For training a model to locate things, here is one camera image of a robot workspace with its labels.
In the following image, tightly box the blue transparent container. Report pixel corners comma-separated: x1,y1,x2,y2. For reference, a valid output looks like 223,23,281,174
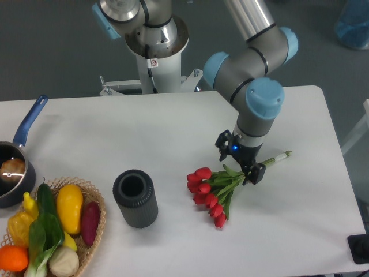
334,0,368,50

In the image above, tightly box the blue handled saucepan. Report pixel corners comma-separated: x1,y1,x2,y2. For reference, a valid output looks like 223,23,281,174
1,95,48,208

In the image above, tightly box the red tulip bouquet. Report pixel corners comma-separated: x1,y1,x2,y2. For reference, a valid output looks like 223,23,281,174
186,151,292,228

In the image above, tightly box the purple sweet potato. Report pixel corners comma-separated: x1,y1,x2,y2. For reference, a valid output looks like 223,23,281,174
81,201,100,246

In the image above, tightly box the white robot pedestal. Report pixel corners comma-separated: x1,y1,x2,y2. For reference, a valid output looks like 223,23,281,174
100,15,203,96

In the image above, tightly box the orange fruit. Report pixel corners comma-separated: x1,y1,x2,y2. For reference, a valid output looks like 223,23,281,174
1,245,29,272

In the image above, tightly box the beige garlic bulb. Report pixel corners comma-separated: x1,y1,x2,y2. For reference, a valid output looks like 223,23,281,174
48,246,79,277

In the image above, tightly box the woven wicker basket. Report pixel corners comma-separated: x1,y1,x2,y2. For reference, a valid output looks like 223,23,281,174
1,177,106,276

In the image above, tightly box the black cable on pedestal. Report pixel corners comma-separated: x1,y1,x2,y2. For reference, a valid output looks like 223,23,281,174
145,44,159,94

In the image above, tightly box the dark grey ribbed vase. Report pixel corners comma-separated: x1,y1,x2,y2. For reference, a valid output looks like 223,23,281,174
112,169,159,229

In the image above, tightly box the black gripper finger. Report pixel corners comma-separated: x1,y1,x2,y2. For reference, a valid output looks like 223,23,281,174
242,163,266,185
215,130,232,161

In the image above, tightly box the white frame at right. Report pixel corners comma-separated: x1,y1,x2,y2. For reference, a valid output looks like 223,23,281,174
341,99,368,155

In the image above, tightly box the yellow bell pepper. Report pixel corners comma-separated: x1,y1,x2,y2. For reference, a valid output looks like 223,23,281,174
7,212,35,248

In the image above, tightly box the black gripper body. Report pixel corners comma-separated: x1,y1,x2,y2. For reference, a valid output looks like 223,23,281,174
229,134,263,170

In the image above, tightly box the green bok choy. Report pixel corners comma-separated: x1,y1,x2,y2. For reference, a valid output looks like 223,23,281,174
24,213,64,276

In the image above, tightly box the black device at edge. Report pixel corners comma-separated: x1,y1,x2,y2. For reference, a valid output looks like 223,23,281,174
347,234,368,264

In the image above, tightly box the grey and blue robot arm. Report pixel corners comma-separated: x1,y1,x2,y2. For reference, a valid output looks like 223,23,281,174
92,1,298,184

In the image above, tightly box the yellow banana piece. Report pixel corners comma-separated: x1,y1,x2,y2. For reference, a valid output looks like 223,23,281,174
62,231,78,252

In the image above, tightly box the dark green cucumber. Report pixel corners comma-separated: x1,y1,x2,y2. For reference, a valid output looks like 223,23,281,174
37,182,57,216

